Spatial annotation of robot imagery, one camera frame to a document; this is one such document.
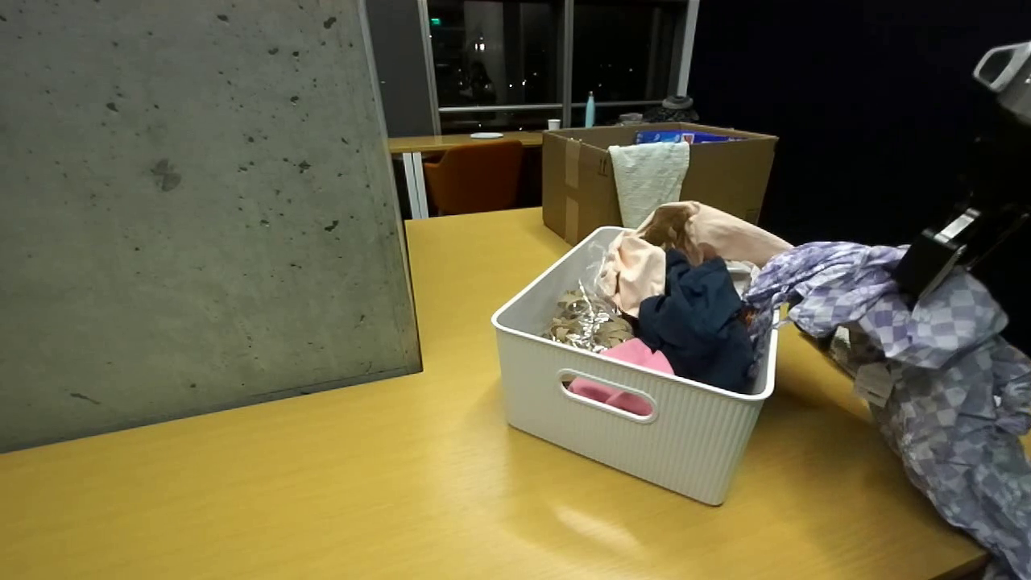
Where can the blue bottle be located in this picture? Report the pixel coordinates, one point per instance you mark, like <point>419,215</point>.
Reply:
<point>591,110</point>

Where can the pink shirt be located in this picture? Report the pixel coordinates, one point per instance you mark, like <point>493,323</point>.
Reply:
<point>640,355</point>

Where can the blue package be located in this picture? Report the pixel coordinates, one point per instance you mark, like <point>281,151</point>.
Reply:
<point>677,137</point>

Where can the white waffle towel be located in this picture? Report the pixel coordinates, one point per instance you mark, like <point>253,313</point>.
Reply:
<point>650,177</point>

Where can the small white cup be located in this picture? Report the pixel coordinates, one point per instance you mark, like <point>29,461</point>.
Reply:
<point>552,124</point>

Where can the concrete pillar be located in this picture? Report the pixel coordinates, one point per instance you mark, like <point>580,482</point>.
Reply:
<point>193,195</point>

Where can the cardboard box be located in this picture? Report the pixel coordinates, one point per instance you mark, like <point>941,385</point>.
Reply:
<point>580,180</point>

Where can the navy cloth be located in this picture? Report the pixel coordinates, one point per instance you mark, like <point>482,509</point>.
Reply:
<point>696,315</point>

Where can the purple checkered cloth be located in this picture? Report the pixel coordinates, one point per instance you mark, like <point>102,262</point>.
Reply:
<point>935,406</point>

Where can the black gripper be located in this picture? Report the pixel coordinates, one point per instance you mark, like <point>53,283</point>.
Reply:
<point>1003,177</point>

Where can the brown patterned cloth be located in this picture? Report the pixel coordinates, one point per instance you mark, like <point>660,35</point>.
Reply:
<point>580,315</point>

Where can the orange chair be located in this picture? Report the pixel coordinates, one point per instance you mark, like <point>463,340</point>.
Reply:
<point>477,177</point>

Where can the peach cloth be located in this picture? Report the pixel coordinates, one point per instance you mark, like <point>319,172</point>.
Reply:
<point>631,267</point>

